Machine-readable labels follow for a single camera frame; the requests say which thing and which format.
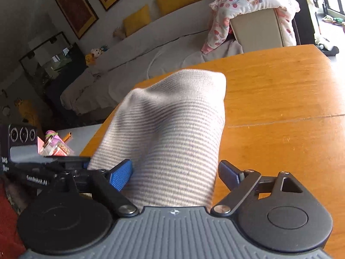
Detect clear snack jar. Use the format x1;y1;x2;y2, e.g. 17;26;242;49
43;130;71;157

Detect black cabinet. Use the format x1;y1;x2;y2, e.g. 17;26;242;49
43;43;87;114

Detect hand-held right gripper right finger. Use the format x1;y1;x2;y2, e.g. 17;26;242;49
210;160;304;217

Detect glass fish tank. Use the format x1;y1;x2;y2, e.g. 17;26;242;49
19;32;74;87

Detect grey covered sofa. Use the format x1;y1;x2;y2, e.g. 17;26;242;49
61;0;297;115

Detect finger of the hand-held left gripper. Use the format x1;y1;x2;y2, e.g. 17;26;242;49
52;156;91;169
74;177;94;194

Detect large yellow fabric item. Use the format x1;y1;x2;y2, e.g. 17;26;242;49
15;99;44;139

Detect black stand base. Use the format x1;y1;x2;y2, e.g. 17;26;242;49
315;36;340;58

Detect green slippers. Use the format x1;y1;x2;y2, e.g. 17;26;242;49
321;15;345;25

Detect floral white blanket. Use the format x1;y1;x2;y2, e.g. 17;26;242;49
202;0;300;54

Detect white coffee table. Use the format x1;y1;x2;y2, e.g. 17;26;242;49
38;124;104;157

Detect dark curtain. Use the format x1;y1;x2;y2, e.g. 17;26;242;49
275;0;316;45

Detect small red framed picture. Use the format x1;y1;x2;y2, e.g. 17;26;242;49
55;0;99;39

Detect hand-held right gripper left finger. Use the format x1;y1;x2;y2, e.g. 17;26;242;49
57;160;140;218

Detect beige striped knit garment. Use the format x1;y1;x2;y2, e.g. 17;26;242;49
88;69;227;211

